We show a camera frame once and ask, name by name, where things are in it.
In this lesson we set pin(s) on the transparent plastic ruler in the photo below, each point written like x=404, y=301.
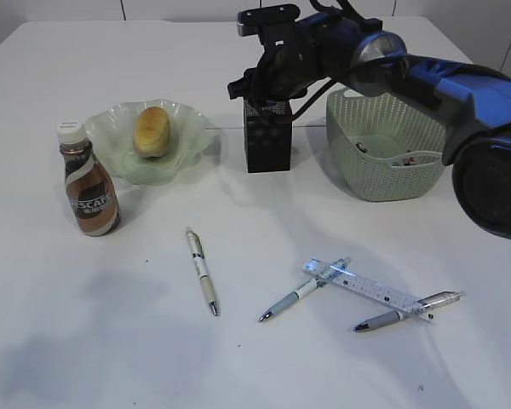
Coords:
x=362, y=286

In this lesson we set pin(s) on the green wavy glass plate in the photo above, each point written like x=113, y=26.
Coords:
x=112, y=133

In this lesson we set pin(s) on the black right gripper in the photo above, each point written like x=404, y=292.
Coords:
x=286, y=69

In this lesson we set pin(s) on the white green ballpoint pen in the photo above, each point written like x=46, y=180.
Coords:
x=197, y=253

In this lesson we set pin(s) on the brown Nescafe coffee bottle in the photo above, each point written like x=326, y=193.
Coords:
x=89, y=188

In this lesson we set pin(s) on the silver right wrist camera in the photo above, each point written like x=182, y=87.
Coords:
x=251, y=21

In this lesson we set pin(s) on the sugar dusted bread loaf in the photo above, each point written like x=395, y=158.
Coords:
x=152, y=133

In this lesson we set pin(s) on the black mesh pen holder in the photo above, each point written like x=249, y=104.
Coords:
x=267, y=147

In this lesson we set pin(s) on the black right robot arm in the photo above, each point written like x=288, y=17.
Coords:
x=337, y=45

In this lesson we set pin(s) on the clear grey gel pen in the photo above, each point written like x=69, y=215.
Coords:
x=421, y=309

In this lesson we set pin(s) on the green plastic woven basket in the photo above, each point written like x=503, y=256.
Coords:
x=390, y=130

